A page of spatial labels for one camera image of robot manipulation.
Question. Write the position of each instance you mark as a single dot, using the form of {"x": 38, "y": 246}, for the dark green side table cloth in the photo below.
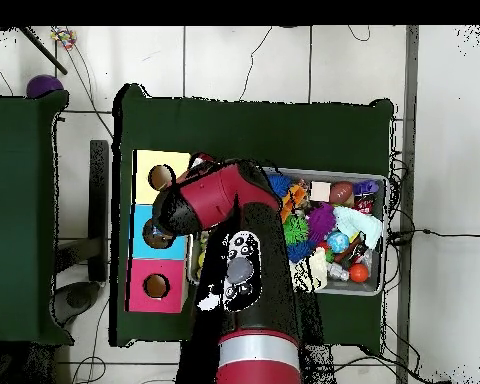
{"x": 20, "y": 240}

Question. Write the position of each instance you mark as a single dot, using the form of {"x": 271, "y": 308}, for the blue spiky ball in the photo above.
{"x": 279, "y": 185}

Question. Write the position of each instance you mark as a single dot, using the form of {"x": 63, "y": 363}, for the wooden box three holes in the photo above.
{"x": 144, "y": 276}

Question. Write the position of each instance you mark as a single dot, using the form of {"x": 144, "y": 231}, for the grey round base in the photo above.
{"x": 78, "y": 298}

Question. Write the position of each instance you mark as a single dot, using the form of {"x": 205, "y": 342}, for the black upright bar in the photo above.
{"x": 99, "y": 208}

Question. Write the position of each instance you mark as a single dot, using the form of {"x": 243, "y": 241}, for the clear shallow mesh bin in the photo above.
{"x": 360, "y": 292}

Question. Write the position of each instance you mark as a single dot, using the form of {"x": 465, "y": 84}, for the small colourful item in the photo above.
{"x": 63, "y": 37}

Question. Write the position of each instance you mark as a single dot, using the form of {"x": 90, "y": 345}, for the light blue cloth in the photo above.
{"x": 358, "y": 226}

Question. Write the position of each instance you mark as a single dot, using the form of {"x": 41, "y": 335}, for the black stick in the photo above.
{"x": 40, "y": 48}

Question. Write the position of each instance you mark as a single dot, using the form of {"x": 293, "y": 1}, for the brown toy football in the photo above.
{"x": 342, "y": 194}

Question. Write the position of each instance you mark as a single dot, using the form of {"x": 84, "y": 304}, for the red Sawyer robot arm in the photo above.
{"x": 216, "y": 196}

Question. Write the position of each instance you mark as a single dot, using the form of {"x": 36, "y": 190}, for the purple round object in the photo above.
{"x": 44, "y": 86}

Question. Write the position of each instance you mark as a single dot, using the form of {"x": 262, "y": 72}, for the wooden cube block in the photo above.
{"x": 320, "y": 191}

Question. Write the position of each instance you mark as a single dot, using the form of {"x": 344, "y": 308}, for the purple spiky ball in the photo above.
{"x": 321, "y": 222}

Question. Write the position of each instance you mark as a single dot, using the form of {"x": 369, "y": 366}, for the cream knitted cloth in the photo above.
{"x": 314, "y": 272}

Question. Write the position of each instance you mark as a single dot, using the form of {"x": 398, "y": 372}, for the orange toy brick round studs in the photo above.
{"x": 294, "y": 196}

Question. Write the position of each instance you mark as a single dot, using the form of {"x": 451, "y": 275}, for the green spiky ball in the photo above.
{"x": 296, "y": 230}

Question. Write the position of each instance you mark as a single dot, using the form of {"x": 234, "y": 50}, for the red orange ball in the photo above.
{"x": 358, "y": 273}

